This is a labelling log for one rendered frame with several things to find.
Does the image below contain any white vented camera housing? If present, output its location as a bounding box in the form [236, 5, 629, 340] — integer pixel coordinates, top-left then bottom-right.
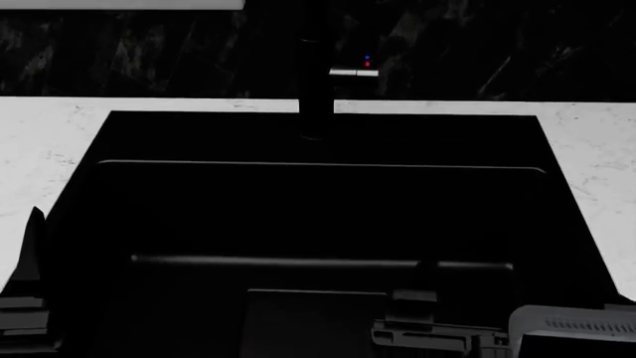
[506, 303, 636, 358]

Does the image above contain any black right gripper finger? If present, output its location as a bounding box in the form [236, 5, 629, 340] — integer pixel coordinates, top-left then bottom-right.
[386, 260, 440, 324]

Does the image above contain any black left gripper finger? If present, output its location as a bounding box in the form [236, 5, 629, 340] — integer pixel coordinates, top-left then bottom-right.
[4, 206, 49, 290]

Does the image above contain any black sink faucet spout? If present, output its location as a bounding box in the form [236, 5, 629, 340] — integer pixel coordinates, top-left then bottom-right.
[296, 33, 338, 142]

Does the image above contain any white wall cabinet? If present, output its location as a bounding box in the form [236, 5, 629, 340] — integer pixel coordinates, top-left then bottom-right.
[0, 0, 245, 12]

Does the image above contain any black sink basin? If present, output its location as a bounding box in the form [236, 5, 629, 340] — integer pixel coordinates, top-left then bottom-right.
[47, 109, 620, 358]

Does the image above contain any faucet handle with red-blue mark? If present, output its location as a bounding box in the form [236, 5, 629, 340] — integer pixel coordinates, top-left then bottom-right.
[328, 54, 381, 79]

